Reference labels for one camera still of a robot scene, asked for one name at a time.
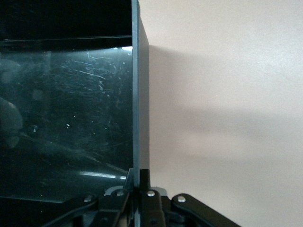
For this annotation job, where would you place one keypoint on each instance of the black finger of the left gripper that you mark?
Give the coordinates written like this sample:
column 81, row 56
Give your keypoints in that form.
column 151, row 210
column 106, row 210

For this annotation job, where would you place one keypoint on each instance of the black plastic box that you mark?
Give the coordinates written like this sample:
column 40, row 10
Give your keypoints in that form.
column 71, row 94

